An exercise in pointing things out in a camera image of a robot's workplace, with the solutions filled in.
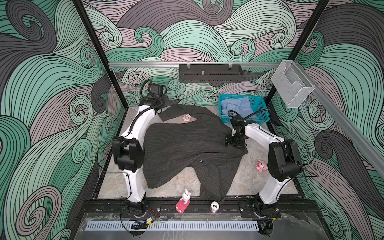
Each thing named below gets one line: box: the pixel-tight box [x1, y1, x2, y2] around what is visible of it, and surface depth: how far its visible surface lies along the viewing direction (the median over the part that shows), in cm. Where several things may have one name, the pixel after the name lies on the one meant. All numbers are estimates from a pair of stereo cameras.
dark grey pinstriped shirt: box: [142, 105, 249, 205], surface depth 95 cm
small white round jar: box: [210, 201, 220, 213], surface depth 71 cm
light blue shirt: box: [221, 96, 254, 119], surface depth 118 cm
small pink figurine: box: [183, 113, 192, 122], surface depth 112 cm
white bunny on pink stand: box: [175, 189, 192, 214], surface depth 74 cm
